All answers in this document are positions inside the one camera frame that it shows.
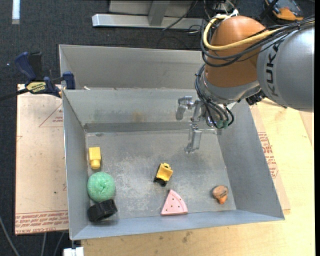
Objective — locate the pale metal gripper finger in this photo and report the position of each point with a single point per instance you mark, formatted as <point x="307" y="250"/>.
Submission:
<point x="194" y="140"/>
<point x="180" y="110"/>

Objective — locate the yellow and black toy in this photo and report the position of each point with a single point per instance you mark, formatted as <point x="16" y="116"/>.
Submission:
<point x="164" y="173"/>

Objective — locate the grey metal bin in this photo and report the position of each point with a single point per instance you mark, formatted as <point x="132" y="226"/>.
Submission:
<point x="150" y="155"/>

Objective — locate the orange and brown toy mushroom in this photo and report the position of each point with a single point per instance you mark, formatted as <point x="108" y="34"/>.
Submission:
<point x="220" y="192"/>

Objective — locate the pink wedge with dots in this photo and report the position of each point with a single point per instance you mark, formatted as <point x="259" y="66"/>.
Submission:
<point x="173" y="205"/>

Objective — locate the yellow toy block with peg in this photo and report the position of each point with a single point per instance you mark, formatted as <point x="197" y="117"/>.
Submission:
<point x="94" y="155"/>

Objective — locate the green mesh scrub ball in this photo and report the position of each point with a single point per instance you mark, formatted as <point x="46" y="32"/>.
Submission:
<point x="101" y="186"/>

